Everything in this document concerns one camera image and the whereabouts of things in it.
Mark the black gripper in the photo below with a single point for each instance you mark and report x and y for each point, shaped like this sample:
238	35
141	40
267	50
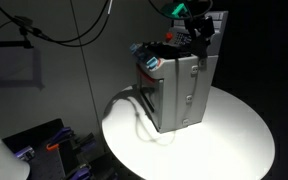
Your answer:
194	24

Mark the red stove knob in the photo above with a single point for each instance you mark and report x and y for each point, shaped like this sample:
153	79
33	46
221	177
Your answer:
169	35

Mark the blue stove knob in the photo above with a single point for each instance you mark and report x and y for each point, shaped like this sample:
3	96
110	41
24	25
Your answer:
133	47
152	62

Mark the gray toy stove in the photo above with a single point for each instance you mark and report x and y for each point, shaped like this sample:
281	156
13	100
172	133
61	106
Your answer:
180	96

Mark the round white table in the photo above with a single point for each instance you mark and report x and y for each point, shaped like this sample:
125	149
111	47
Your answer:
210	150

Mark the black and purple clamp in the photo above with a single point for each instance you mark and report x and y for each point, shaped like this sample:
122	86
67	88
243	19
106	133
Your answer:
85	140

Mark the orange clip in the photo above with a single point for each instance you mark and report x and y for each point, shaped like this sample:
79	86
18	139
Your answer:
52	146

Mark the black equipment case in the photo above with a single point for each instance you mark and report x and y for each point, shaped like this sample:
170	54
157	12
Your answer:
55	165

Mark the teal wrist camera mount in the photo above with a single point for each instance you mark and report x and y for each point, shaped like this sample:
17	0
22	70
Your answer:
176	11

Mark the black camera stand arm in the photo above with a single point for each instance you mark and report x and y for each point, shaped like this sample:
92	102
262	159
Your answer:
7	43

